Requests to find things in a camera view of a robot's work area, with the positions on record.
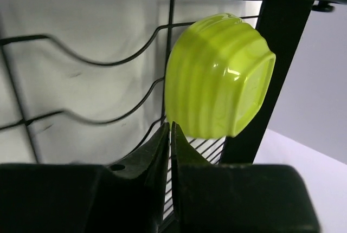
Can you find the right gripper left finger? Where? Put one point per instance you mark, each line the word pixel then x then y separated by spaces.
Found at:
pixel 127 196

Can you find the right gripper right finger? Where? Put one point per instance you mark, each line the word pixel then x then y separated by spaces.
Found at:
pixel 236 198

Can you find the green square bowl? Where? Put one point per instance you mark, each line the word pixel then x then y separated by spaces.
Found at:
pixel 217 77

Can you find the black wire dish rack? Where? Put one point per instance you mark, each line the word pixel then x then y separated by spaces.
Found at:
pixel 146 115

